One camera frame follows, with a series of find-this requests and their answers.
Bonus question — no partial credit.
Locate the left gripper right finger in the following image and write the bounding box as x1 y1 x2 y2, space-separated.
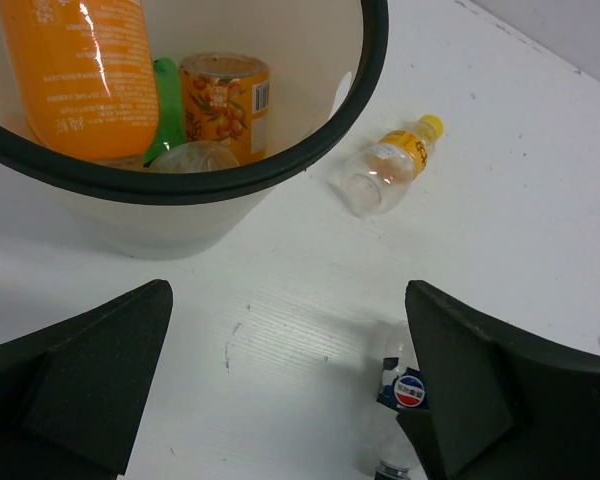
398 280 600 479

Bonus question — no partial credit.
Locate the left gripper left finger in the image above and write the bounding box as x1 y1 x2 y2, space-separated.
0 280 173 479

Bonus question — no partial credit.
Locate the clear bottle black label front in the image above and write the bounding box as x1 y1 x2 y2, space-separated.
372 321 429 479

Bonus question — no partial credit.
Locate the clear bottle black label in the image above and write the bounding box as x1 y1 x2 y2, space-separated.
372 321 429 479
148 141 240 174

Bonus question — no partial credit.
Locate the clear bottle yellow label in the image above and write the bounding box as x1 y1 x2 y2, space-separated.
340 115 444 218

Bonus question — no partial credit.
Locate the green plastic bottle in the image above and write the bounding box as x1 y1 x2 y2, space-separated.
143 57 185 166

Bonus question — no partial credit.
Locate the orange juice bottle barcode label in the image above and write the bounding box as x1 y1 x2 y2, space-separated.
0 0 159 165

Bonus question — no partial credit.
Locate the orange juice bottle floral label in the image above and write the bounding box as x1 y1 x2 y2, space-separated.
179 53 270 165

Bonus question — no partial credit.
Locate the white bin with black rim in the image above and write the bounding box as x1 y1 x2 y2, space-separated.
0 1 389 258

